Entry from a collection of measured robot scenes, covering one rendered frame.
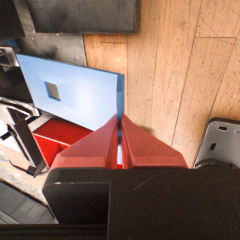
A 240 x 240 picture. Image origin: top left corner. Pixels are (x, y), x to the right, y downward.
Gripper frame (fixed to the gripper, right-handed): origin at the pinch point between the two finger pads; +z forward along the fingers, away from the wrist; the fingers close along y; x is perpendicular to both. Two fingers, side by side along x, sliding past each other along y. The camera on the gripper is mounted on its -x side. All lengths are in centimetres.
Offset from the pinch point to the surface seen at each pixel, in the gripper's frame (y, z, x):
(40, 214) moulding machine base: 215, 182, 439
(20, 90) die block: 18.2, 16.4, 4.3
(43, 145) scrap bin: 18.2, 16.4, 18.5
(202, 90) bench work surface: -10.8, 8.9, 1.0
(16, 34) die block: 17.1, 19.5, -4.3
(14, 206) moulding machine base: 296, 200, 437
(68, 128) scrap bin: 11.3, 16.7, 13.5
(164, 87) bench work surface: -6.3, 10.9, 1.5
